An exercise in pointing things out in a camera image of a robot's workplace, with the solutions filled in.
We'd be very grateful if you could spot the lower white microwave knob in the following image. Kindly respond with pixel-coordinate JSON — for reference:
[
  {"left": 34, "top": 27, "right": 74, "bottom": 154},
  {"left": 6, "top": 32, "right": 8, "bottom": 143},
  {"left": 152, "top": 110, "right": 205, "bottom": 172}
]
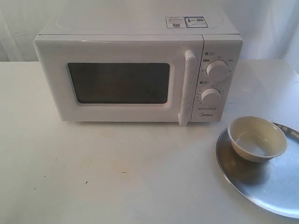
[{"left": 201, "top": 88, "right": 222, "bottom": 107}]

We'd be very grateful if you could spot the white and blue label sticker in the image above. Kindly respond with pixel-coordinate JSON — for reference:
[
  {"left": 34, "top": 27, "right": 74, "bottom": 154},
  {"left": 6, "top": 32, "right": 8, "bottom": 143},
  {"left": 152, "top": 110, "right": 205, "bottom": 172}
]
[{"left": 165, "top": 16, "right": 208, "bottom": 28}]

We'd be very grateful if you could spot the round silver metal tray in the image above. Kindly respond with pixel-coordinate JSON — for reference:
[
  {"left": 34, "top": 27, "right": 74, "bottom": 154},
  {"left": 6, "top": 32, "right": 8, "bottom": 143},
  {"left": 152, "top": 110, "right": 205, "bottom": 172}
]
[{"left": 216, "top": 124, "right": 299, "bottom": 219}]

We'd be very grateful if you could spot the white microwave knob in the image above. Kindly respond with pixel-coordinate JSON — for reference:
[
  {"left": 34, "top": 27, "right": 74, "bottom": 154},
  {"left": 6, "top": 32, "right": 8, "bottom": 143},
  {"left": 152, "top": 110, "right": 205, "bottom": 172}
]
[
  {"left": 206, "top": 60, "right": 229, "bottom": 81},
  {"left": 201, "top": 88, "right": 222, "bottom": 107}
]

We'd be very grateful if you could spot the white microwave oven body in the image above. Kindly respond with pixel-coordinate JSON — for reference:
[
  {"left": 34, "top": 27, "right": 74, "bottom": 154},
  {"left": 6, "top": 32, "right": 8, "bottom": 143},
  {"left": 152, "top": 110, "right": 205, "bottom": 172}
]
[{"left": 37, "top": 4, "right": 242, "bottom": 122}]

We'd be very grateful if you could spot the upper white microwave knob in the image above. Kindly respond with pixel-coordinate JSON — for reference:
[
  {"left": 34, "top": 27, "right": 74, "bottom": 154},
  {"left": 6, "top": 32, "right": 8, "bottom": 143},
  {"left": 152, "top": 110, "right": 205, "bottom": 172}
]
[{"left": 206, "top": 60, "right": 229, "bottom": 81}]

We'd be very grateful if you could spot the cream ceramic bowl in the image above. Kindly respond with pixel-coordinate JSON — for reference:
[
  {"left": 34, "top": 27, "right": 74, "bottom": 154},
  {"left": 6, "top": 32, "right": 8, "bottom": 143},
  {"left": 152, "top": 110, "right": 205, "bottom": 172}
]
[{"left": 228, "top": 116, "right": 288, "bottom": 163}]

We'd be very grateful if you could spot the white microwave door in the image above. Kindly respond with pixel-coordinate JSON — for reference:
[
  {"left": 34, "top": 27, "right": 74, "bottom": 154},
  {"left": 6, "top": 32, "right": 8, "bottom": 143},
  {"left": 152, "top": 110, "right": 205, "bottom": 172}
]
[{"left": 34, "top": 35, "right": 205, "bottom": 126}]

